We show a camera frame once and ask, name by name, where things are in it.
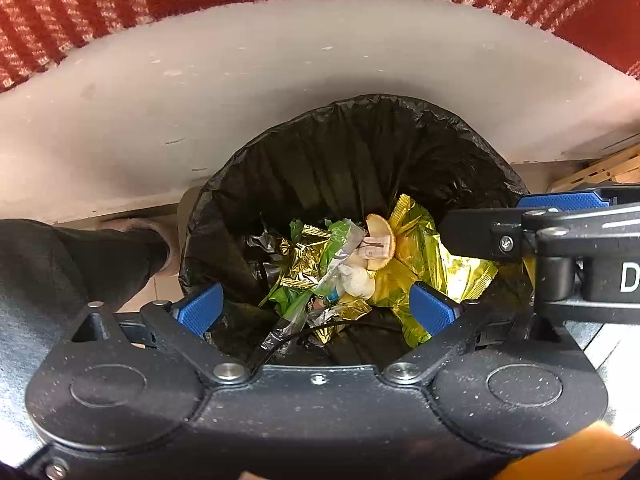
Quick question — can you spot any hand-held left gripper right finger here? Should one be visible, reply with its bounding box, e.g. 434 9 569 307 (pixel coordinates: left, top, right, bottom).
382 281 576 387

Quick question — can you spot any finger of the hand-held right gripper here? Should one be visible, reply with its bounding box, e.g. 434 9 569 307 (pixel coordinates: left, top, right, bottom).
517 189 612 210
442 204 640 262

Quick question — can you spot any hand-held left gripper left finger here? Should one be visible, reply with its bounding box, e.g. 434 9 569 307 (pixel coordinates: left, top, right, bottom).
65 282 251 387

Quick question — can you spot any yellow-green foil snack bag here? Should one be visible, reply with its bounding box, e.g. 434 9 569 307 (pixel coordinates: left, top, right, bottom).
370 195 501 348

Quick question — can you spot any white tissue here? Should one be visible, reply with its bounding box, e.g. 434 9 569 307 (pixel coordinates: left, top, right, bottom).
337 252 377 297

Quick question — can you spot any gold wrapper silver inside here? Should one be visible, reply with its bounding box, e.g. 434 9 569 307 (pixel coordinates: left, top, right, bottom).
300 297 373 343

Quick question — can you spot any clear green plastic wrapper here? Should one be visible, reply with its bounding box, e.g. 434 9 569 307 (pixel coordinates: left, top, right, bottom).
260 217 368 351

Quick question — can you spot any trash bin with black liner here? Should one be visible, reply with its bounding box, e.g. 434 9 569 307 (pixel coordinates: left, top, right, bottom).
177 92 533 361

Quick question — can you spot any wooden slatted rack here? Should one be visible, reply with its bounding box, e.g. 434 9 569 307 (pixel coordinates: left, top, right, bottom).
547 142 640 193

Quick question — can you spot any red plaid blanket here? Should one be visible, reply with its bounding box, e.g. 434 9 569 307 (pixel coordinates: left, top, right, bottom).
0 0 640 95

